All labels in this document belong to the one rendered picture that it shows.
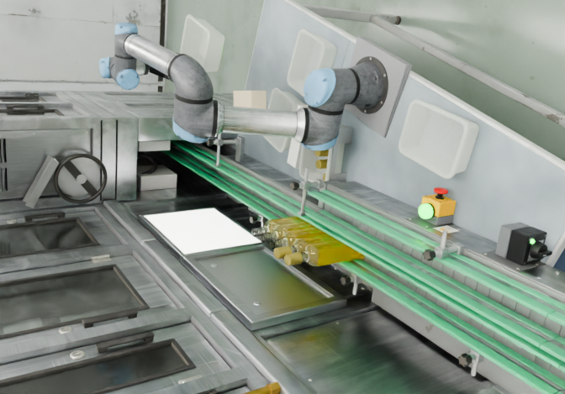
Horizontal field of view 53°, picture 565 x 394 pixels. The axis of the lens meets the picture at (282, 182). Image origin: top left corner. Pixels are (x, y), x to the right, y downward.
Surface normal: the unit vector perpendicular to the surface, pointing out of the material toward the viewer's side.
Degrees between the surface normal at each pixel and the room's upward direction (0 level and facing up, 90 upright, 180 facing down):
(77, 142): 90
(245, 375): 90
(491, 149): 0
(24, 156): 90
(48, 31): 90
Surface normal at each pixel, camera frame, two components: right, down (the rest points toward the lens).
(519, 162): -0.84, 0.07
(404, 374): 0.09, -0.96
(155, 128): 0.54, 0.29
